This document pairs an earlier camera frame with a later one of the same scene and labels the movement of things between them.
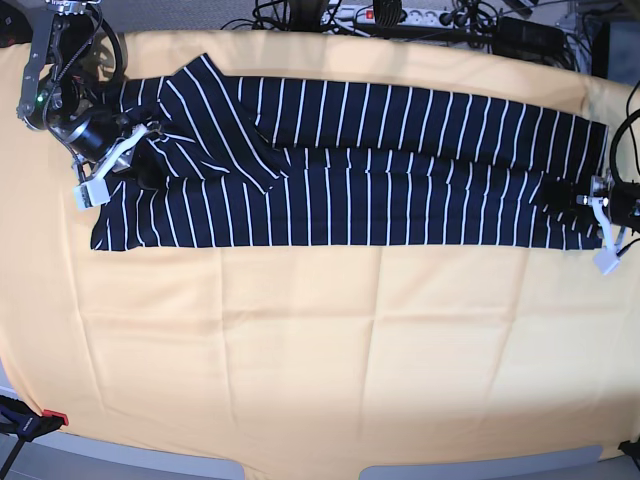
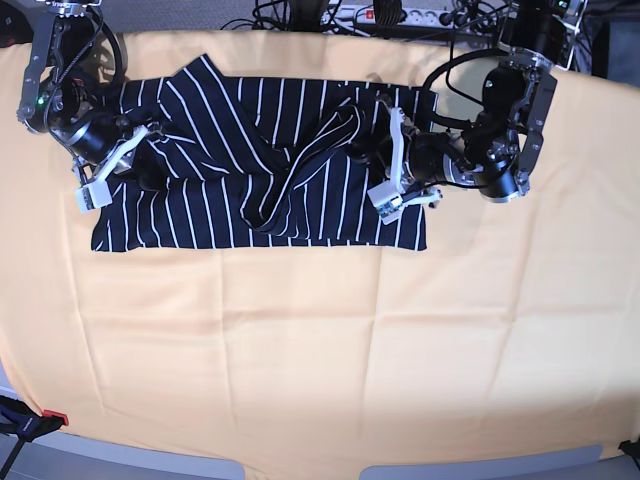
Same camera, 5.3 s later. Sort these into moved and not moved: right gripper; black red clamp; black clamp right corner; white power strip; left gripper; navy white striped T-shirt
Moved: right gripper; navy white striped T-shirt
Not moved: black red clamp; black clamp right corner; left gripper; white power strip
